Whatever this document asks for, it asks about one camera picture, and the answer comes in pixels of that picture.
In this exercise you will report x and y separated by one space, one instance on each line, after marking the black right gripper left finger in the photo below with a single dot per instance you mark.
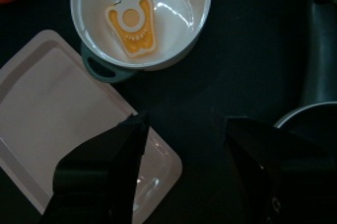
96 175

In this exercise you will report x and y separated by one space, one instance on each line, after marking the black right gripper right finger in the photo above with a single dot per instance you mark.
285 182

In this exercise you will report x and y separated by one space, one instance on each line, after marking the pink rectangular plate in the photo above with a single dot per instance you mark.
56 103

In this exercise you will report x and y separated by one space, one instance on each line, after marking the dark frying pan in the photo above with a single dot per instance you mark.
320 53

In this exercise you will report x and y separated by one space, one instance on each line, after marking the yellow bell pepper slice toy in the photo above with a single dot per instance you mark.
132 43

